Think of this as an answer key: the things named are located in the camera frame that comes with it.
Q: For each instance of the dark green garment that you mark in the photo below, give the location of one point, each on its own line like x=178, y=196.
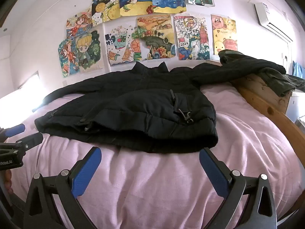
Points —
x=281, y=84

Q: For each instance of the blue striped cloth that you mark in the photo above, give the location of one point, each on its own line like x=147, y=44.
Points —
x=297, y=69

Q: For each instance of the white air conditioner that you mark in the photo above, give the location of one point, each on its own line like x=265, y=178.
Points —
x=269, y=19

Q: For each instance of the pink bed sheet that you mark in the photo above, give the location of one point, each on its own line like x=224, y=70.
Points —
x=154, y=186

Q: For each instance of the person's left hand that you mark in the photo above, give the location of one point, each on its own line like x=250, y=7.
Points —
x=7, y=181

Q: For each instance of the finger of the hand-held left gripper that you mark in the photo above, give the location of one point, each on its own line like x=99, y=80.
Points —
x=14, y=129
x=31, y=140

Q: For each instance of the group of colourful wall drawings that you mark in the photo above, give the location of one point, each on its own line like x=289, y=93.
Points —
x=152, y=28

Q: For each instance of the wooden bed frame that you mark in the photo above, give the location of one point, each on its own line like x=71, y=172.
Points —
x=269, y=111

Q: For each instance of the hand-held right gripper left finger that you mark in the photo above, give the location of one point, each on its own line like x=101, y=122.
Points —
x=86, y=173

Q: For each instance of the black puffer jacket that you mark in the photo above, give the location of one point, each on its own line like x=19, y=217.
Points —
x=133, y=105

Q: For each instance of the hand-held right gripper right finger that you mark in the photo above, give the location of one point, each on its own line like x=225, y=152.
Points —
x=214, y=173

